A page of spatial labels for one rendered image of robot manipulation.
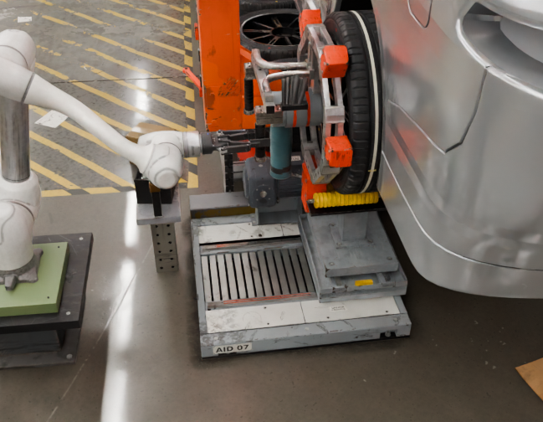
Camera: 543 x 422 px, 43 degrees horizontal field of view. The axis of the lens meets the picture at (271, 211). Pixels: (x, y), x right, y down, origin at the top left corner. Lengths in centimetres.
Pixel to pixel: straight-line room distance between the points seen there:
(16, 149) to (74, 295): 56
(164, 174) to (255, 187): 89
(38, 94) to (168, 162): 46
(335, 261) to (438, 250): 98
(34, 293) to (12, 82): 78
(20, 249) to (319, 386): 119
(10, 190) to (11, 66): 56
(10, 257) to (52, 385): 51
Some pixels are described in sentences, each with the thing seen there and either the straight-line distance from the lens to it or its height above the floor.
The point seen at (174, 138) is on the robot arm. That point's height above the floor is 88.
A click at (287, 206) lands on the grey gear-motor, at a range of 327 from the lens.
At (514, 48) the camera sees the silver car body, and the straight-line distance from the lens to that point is 166.
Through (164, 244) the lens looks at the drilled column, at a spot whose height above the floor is 16.
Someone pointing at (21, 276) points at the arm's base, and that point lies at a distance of 267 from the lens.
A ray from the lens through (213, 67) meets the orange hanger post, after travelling 291.
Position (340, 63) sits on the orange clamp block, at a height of 113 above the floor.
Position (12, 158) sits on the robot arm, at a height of 74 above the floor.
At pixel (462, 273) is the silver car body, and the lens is 189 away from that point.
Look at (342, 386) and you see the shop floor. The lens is 266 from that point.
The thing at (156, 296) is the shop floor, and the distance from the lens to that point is 300.
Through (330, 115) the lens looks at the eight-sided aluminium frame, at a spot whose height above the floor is 96.
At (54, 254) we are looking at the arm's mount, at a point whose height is 35.
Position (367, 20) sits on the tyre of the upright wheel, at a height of 118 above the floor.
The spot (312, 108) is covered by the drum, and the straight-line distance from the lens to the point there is 249.
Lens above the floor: 206
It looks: 37 degrees down
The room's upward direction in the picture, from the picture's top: straight up
